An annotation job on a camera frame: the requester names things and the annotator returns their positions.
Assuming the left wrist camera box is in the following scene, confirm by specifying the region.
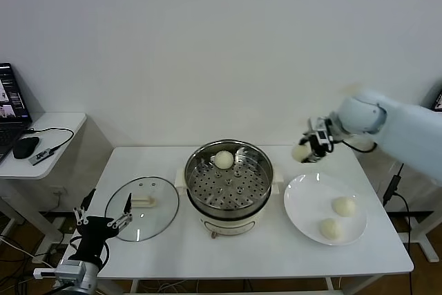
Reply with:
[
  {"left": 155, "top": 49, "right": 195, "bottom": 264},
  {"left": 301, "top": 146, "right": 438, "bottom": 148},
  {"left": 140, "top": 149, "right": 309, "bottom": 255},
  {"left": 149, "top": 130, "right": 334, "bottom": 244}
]
[{"left": 55, "top": 262, "right": 87, "bottom": 284}]

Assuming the round glass pot lid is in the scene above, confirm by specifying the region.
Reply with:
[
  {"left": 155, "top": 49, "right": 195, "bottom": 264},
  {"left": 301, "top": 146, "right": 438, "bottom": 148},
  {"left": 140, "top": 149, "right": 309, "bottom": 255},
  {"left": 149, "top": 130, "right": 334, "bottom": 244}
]
[{"left": 104, "top": 176, "right": 180, "bottom": 242}]

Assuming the small grey printed device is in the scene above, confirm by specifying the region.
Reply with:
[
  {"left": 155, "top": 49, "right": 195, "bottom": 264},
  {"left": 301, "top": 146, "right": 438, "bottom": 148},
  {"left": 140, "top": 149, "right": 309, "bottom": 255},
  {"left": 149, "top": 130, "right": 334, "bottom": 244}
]
[{"left": 29, "top": 148, "right": 56, "bottom": 166}]

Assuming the black cable with adapter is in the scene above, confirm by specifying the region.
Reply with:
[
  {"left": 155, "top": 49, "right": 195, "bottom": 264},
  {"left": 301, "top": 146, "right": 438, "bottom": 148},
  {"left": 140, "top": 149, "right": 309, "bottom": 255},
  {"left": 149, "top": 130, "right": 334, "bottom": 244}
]
[{"left": 381, "top": 162, "right": 414, "bottom": 295}]

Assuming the white steamed baozi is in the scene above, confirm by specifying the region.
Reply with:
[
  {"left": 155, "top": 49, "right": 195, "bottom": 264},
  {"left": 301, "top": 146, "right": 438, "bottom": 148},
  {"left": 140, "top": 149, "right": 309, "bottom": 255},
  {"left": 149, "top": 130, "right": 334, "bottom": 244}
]
[
  {"left": 291, "top": 144, "right": 314, "bottom": 164},
  {"left": 318, "top": 218, "right": 342, "bottom": 241},
  {"left": 212, "top": 149, "right": 236, "bottom": 171},
  {"left": 331, "top": 196, "right": 356, "bottom": 217}
]

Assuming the white floor cable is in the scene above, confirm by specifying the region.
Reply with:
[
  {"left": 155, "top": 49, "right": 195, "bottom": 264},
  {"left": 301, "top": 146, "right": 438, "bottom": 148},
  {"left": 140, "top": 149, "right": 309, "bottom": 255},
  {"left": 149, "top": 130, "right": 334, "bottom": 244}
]
[{"left": 0, "top": 236, "right": 59, "bottom": 271}]

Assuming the cream electric cooker base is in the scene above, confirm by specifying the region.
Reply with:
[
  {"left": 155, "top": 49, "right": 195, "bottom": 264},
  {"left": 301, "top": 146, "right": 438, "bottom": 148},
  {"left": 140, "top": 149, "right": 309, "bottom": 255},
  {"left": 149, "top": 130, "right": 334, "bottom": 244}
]
[{"left": 174, "top": 165, "right": 284, "bottom": 240}]

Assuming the white side table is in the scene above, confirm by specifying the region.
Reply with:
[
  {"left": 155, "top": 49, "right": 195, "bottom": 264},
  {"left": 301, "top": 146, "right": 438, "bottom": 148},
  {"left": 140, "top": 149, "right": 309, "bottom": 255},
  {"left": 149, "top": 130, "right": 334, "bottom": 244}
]
[
  {"left": 386, "top": 170, "right": 442, "bottom": 263},
  {"left": 0, "top": 112, "right": 88, "bottom": 251}
]

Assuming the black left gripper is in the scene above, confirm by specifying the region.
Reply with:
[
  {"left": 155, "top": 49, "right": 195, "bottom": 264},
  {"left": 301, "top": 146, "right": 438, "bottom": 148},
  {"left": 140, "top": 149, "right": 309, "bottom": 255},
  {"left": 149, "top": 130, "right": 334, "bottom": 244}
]
[{"left": 70, "top": 189, "right": 134, "bottom": 261}]

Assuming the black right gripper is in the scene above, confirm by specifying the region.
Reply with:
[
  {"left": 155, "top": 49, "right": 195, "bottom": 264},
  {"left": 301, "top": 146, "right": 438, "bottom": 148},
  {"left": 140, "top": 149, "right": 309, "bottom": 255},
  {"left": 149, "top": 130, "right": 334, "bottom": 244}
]
[{"left": 298, "top": 117, "right": 338, "bottom": 164}]

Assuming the black open laptop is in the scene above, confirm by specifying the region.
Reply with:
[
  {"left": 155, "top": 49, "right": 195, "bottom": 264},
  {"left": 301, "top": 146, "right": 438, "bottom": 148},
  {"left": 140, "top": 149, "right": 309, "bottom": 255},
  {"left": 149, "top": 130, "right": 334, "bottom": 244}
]
[
  {"left": 430, "top": 82, "right": 442, "bottom": 111},
  {"left": 0, "top": 63, "right": 34, "bottom": 164}
]

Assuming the round white plate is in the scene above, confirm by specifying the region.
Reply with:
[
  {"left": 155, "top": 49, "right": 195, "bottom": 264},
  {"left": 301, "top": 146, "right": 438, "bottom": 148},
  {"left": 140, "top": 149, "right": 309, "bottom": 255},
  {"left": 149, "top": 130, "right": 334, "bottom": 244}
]
[{"left": 283, "top": 173, "right": 368, "bottom": 247}]

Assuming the black computer mouse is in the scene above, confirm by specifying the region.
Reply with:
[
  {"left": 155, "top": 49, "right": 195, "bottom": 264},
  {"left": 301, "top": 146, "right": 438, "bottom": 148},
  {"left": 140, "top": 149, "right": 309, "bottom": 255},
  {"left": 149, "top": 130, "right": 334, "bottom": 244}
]
[{"left": 12, "top": 136, "right": 41, "bottom": 160}]

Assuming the perforated steel steamer basket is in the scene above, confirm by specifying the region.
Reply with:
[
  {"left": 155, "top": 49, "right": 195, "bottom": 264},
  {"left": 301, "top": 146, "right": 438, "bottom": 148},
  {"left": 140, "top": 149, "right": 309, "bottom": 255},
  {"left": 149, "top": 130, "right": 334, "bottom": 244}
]
[{"left": 184, "top": 140, "right": 274, "bottom": 211}]

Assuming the thin black device cable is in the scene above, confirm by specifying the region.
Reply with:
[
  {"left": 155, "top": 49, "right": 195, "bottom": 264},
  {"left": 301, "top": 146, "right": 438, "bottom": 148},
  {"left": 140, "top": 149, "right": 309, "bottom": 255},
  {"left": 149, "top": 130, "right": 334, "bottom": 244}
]
[{"left": 22, "top": 127, "right": 75, "bottom": 153}]

